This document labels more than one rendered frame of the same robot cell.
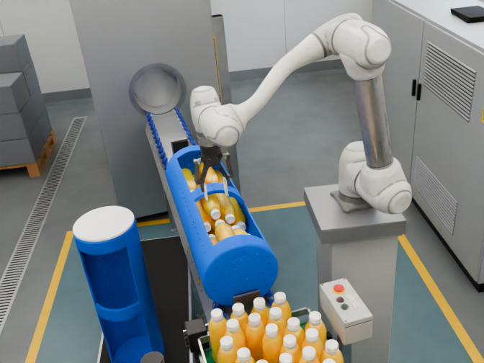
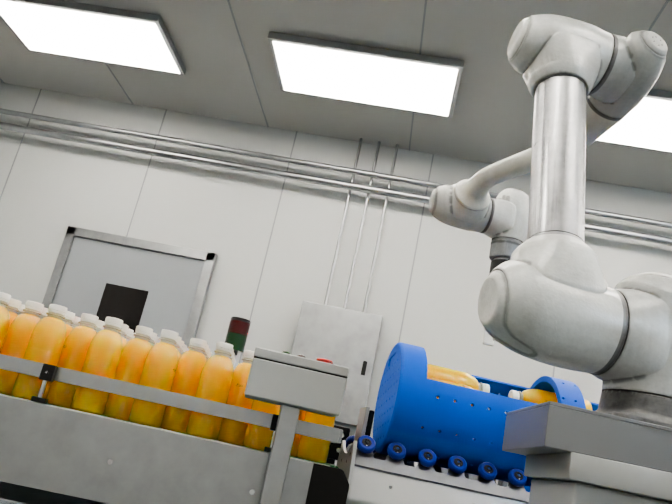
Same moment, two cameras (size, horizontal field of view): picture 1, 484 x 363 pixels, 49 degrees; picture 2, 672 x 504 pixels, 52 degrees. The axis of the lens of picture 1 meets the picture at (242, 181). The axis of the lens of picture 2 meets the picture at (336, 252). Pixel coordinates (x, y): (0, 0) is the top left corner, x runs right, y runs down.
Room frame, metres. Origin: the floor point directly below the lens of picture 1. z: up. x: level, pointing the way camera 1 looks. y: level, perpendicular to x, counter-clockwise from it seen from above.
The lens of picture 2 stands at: (1.58, -1.75, 0.92)
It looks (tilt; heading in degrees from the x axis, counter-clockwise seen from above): 16 degrees up; 100
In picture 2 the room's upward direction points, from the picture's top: 12 degrees clockwise
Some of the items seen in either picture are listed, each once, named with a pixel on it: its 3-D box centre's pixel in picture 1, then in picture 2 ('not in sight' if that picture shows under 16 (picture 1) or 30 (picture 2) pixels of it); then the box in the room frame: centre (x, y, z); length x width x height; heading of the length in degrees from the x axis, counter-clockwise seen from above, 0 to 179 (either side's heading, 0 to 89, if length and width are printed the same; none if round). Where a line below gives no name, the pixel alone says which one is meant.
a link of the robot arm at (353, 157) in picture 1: (359, 168); (649, 336); (1.95, -0.50, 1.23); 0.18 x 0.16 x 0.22; 18
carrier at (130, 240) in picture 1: (122, 295); not in sight; (2.03, 0.65, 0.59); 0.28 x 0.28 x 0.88
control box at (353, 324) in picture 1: (344, 310); (296, 382); (1.31, -0.31, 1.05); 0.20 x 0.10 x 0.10; 13
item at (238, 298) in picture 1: (247, 305); (363, 433); (1.45, 0.02, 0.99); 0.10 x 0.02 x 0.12; 103
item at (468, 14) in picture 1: (474, 13); not in sight; (3.39, -1.59, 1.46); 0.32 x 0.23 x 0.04; 3
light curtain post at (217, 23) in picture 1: (231, 153); not in sight; (2.98, 0.05, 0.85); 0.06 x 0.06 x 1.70; 13
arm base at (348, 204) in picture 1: (354, 192); (657, 419); (1.98, -0.49, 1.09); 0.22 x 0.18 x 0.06; 10
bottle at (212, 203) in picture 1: (209, 201); (551, 406); (1.91, 0.15, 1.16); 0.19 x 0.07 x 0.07; 13
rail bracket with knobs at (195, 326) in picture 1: (198, 335); (333, 444); (1.36, 0.21, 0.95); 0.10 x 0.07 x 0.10; 103
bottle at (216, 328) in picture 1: (220, 337); not in sight; (1.30, 0.13, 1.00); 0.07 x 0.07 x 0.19
